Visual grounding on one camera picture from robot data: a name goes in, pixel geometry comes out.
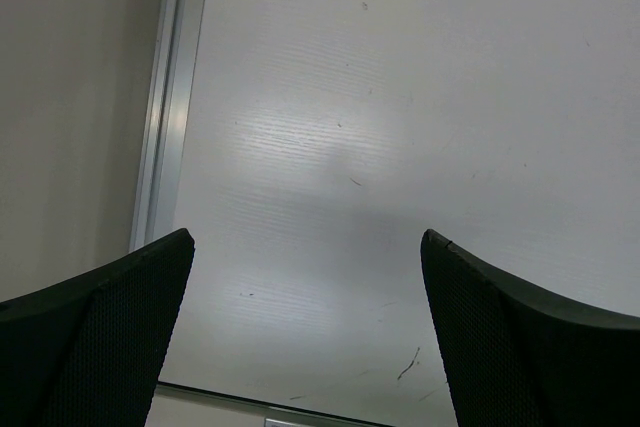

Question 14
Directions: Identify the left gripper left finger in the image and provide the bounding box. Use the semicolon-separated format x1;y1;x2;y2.
1;228;195;426

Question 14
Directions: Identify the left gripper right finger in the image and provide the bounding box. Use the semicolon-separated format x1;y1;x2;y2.
420;229;639;426

